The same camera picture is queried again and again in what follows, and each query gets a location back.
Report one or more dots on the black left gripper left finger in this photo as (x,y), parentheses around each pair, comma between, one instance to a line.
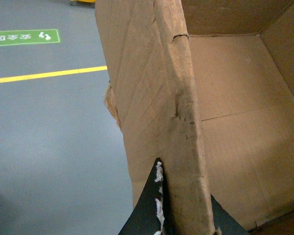
(152,213)

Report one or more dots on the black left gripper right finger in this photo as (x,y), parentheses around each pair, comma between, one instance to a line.
(224,221)

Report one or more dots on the large cardboard box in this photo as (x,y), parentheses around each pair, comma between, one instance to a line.
(207,86)

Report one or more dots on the green floor safety sign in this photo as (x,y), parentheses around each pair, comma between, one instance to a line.
(29,37)

